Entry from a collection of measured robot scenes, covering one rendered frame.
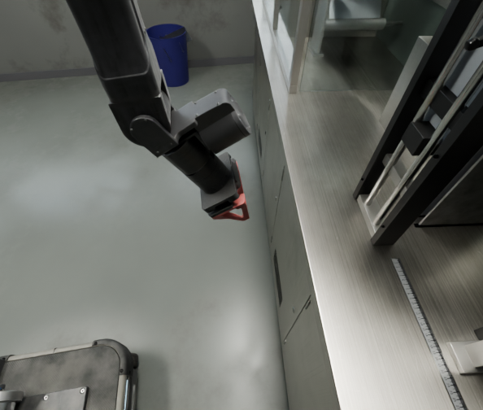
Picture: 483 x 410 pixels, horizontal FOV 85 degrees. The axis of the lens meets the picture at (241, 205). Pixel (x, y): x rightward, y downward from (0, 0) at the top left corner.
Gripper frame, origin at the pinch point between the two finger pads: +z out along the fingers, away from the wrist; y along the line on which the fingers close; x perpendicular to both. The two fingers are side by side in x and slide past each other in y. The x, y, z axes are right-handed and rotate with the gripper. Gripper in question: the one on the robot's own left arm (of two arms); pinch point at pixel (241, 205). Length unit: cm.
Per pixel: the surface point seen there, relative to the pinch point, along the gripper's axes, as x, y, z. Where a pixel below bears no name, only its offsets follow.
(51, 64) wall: 185, 297, 0
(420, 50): -53, 37, 18
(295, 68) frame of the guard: -24, 64, 19
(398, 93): -47, 38, 30
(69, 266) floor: 134, 52, 44
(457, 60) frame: -40.3, 4.1, -3.4
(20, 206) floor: 172, 105, 23
